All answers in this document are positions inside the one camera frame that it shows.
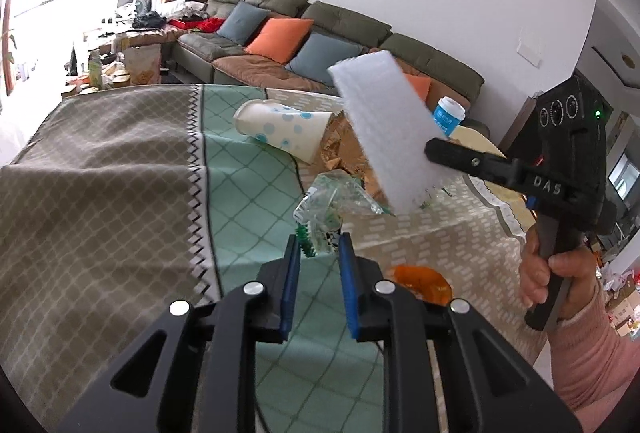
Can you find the blue cushion far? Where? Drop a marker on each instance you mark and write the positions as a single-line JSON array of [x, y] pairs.
[[243, 21]]

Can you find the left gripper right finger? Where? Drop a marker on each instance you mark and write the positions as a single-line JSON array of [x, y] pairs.
[[487, 385]]

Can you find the patterned tablecloth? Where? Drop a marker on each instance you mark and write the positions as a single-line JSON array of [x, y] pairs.
[[125, 201]]

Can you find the blue cushion near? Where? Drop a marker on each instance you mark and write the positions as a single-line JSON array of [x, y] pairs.
[[319, 53]]

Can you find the green sectional sofa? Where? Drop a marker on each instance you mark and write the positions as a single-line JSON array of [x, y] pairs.
[[214, 59]]

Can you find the pink sleeved right forearm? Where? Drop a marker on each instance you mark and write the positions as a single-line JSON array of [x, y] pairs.
[[592, 366]]

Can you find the blue cushion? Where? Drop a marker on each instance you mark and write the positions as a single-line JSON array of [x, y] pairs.
[[243, 21], [319, 53]]

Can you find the gold foil snack bag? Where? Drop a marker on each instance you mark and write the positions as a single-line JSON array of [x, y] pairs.
[[340, 150]]

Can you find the orange cushion near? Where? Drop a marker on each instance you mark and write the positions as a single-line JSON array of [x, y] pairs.
[[421, 84]]

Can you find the orange peel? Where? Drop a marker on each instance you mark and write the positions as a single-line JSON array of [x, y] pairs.
[[426, 282]]

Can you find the clear green plastic wrapper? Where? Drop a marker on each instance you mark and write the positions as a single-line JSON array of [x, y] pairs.
[[320, 215]]

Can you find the white foam net sleeve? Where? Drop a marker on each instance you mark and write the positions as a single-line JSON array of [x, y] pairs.
[[392, 125]]

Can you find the blue white lidded cup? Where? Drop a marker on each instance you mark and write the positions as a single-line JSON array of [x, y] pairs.
[[448, 115]]

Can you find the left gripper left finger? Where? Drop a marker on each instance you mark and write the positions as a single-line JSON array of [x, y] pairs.
[[193, 369]]

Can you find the orange cushion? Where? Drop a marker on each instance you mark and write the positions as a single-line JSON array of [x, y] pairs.
[[421, 84], [279, 38]]

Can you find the white office chair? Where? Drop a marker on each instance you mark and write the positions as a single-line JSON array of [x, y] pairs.
[[124, 8]]

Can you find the person's right hand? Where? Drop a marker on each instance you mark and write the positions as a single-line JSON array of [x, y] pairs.
[[535, 273]]

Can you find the white dotted paper cup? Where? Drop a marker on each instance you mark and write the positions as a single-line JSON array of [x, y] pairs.
[[296, 132]]

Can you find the cluttered coffee table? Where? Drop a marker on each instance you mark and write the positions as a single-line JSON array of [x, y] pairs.
[[113, 58]]

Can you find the orange cushion far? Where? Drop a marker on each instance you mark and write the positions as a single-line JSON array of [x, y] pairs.
[[279, 38]]

